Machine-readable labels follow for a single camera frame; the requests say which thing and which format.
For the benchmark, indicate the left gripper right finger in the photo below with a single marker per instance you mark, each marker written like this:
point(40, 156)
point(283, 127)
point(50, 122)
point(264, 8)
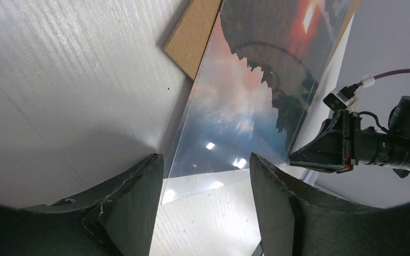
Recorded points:
point(295, 218)

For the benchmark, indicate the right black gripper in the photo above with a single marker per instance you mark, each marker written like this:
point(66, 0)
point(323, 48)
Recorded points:
point(367, 142)

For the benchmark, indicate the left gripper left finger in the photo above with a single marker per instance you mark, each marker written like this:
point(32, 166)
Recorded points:
point(115, 217)

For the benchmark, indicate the clear plastic glazing sheet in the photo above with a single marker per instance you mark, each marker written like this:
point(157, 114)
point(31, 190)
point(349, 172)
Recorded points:
point(198, 176)

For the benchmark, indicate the sunset landscape photo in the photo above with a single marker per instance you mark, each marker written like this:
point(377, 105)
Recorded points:
point(290, 41)

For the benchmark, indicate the brown fibreboard backing board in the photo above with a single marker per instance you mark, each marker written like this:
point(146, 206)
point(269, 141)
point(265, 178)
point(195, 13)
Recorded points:
point(188, 40)

